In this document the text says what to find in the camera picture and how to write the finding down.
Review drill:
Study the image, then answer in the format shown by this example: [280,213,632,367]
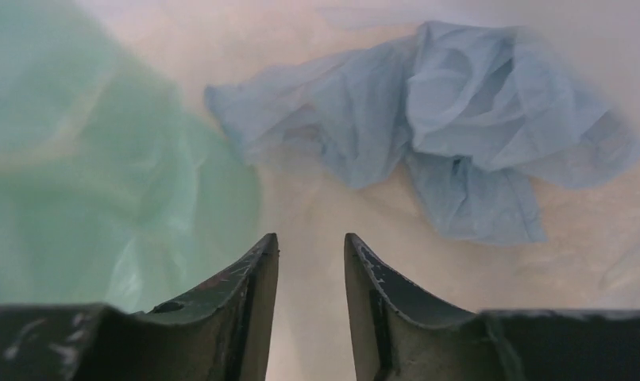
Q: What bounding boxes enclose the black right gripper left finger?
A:
[0,233,279,380]

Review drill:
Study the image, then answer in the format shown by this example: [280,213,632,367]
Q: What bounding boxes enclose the blue plastic trash bag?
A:
[204,21,640,245]

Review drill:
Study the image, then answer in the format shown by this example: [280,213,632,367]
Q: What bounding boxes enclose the clear yellow plastic bag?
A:
[594,241,640,310]

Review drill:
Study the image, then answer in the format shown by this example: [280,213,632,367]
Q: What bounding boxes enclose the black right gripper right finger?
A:
[344,233,640,381]

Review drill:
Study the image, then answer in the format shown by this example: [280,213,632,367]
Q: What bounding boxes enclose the green plastic trash bin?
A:
[0,1,261,311]

